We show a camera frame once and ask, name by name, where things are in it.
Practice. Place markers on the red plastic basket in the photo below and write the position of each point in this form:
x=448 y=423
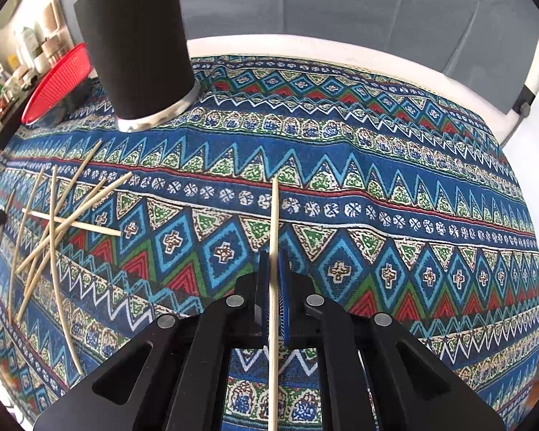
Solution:
x=54 y=85

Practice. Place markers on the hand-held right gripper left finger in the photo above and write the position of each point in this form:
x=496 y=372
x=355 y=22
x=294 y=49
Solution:
x=264 y=287

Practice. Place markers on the grey wall cloth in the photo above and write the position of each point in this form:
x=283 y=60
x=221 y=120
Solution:
x=341 y=9

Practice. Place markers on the black cylindrical utensil holder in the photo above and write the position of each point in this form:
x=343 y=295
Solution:
x=134 y=54

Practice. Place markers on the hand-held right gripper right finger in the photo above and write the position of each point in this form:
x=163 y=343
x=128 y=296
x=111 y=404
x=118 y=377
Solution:
x=285 y=296

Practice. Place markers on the long wooden chopstick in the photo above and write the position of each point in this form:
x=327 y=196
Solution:
x=275 y=233

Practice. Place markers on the bunch of wooden chopsticks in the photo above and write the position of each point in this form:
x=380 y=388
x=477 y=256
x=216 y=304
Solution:
x=94 y=227

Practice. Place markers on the blue patterned tablecloth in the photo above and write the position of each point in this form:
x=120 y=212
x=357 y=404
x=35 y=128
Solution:
x=341 y=188

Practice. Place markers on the black shelf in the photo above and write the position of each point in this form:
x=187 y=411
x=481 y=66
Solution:
x=9 y=121

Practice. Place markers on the cluster of toiletry bottles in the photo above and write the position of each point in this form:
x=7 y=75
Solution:
x=22 y=63

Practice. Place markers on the black wall clip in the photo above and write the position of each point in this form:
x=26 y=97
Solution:
x=524 y=98

